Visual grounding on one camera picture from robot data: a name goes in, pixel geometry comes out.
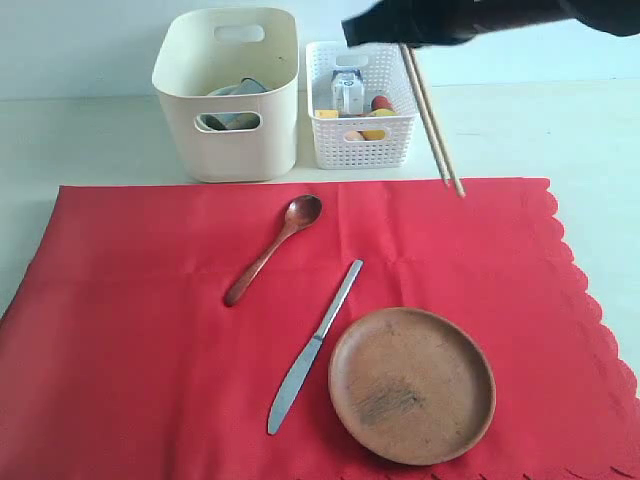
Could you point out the steel table knife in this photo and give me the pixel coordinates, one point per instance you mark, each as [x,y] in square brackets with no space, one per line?
[299,370]

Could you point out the small white perforated basket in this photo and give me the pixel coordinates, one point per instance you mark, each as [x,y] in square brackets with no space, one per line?
[383,73]

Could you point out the dark wooden spoon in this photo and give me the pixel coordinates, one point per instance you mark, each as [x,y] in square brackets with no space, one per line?
[301,213]

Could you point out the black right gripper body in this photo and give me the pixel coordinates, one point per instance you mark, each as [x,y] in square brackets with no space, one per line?
[442,23]

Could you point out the wooden chopstick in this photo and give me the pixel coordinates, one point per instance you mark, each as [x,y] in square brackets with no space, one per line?
[453,179]
[411,71]

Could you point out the brown egg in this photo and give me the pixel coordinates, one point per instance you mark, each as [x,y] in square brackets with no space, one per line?
[354,136]

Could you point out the red sausage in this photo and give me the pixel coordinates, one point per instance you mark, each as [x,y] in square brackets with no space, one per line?
[381,102]

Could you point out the brown wooden plate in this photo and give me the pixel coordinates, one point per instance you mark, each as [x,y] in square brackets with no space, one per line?
[411,386]

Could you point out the large cream plastic bin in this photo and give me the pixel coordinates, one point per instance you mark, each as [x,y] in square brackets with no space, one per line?
[204,50]

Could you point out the yellow lemon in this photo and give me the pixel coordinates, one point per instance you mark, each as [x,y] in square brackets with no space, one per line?
[376,135]

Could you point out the yellow cheese wedge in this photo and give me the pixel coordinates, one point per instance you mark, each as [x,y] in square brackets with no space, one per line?
[326,114]

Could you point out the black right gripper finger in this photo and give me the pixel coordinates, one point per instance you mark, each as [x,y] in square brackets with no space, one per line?
[387,21]

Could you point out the white ceramic bowl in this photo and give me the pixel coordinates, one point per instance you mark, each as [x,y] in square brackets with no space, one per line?
[219,121]

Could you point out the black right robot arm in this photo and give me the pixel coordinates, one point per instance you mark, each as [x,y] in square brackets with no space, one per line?
[615,17]

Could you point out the red table cloth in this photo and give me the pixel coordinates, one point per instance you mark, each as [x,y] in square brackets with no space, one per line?
[119,359]

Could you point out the blue white milk carton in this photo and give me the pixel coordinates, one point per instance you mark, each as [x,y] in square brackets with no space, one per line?
[348,91]

